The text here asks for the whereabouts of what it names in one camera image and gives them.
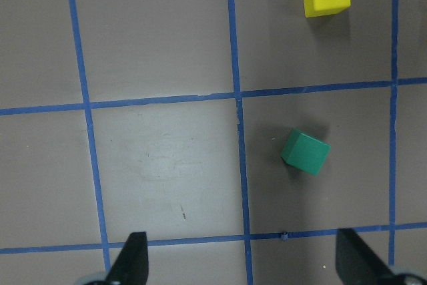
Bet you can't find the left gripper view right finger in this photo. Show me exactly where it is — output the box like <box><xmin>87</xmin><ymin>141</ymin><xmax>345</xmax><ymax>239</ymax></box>
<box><xmin>335</xmin><ymin>228</ymin><xmax>400</xmax><ymax>285</ymax></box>

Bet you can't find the green block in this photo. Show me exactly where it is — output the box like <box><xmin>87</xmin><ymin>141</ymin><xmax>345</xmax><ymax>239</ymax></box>
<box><xmin>280</xmin><ymin>128</ymin><xmax>331</xmax><ymax>176</ymax></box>

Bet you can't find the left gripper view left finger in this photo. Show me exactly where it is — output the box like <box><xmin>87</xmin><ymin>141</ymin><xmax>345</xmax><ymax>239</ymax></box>
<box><xmin>105</xmin><ymin>232</ymin><xmax>147</xmax><ymax>285</ymax></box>

